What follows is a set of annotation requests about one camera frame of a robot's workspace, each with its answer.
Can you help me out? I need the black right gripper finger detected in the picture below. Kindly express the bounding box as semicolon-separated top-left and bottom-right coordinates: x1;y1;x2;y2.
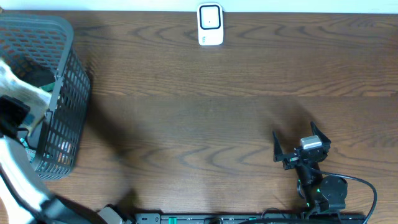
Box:
310;121;331;146
272;131;284;162

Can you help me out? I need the large white snack bag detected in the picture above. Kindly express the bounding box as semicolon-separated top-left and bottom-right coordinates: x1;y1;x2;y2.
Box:
1;59;52;132

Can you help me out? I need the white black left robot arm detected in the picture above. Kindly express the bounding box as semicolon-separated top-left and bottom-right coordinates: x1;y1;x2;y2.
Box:
1;95;134;224

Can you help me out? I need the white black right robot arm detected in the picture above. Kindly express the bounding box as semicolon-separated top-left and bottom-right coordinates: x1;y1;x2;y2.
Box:
272;122;348;214

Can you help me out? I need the white barcode scanner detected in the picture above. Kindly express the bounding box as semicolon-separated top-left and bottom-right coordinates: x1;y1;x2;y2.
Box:
197;2;224;46

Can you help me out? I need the dark grey plastic basket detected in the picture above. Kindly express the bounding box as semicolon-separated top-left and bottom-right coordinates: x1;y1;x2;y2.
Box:
1;14;91;180

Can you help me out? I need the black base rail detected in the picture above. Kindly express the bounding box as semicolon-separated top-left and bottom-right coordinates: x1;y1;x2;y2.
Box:
134;210;366;224

